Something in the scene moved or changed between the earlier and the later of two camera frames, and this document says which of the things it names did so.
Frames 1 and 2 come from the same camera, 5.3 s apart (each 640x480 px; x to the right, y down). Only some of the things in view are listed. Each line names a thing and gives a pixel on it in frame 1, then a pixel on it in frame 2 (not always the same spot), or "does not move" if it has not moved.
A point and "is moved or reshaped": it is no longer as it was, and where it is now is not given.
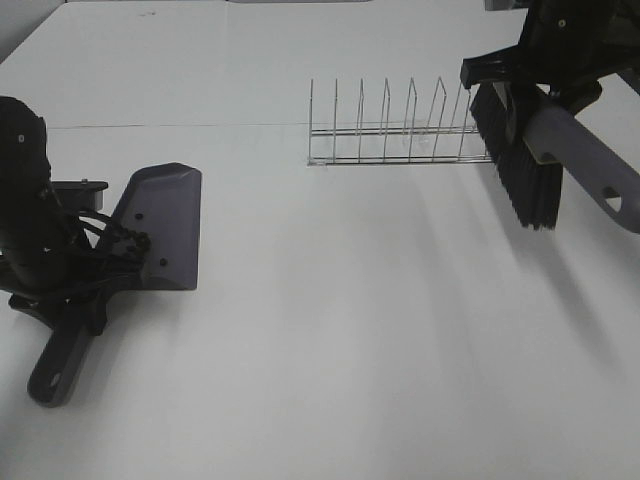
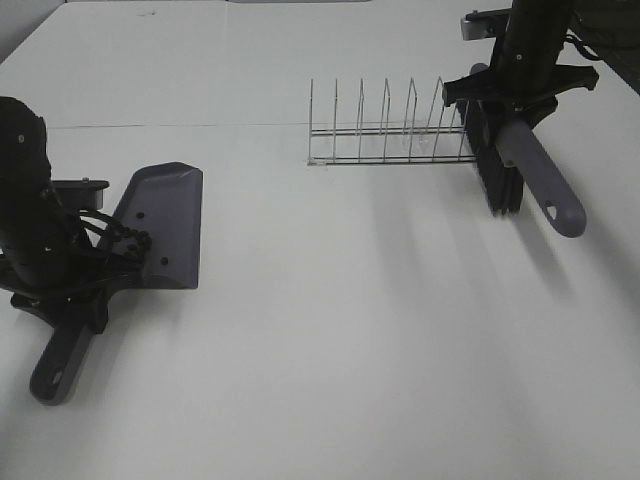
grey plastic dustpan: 163,202 does not move
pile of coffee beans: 129,247 does not move
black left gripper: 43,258 does not move
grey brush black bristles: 531,150 is moved or reshaped
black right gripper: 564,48 -> 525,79
